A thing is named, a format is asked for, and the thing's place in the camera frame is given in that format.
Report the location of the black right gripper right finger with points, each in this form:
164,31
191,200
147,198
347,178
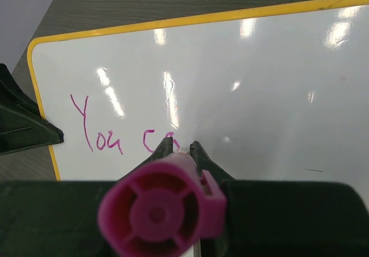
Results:
285,218

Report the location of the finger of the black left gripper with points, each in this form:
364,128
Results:
22,126

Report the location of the orange-framed whiteboard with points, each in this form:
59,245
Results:
277,92

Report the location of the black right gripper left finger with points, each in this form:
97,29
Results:
48,218

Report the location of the pink-capped whiteboard marker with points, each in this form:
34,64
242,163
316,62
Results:
162,209

